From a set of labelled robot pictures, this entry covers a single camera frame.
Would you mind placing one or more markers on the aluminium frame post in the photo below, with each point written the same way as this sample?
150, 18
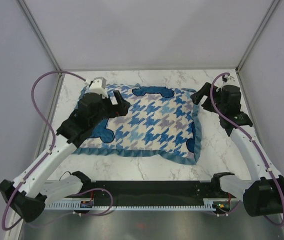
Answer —
38, 33
257, 34

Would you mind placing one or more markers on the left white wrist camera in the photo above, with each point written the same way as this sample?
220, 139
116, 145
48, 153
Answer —
97, 86

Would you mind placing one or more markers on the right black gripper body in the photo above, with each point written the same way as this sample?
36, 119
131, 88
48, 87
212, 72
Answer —
218, 93

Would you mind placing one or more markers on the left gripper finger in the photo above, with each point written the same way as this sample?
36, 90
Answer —
118, 111
122, 104

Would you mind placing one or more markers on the right aluminium frame post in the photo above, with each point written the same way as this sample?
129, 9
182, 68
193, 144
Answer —
257, 34

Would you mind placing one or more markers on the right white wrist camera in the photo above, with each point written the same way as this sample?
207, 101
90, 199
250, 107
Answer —
228, 79

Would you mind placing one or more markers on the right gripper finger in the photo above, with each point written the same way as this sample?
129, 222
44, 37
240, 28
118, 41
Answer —
208, 106
204, 91

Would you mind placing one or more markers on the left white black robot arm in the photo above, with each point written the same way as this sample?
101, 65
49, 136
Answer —
25, 194

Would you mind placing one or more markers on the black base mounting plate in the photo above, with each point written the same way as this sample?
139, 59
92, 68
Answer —
154, 192

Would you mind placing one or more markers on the left aluminium frame post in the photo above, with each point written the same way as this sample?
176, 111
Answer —
38, 33

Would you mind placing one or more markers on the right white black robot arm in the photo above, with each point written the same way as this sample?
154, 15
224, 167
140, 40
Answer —
263, 193

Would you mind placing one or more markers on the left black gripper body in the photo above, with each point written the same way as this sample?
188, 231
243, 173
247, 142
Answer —
105, 111

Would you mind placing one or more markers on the blue frilled white pillowcase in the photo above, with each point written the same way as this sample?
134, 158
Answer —
160, 121

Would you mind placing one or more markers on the white slotted cable duct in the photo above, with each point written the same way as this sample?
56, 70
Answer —
80, 205

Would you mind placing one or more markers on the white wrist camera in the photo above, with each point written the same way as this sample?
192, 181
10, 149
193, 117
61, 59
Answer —
97, 86
228, 79

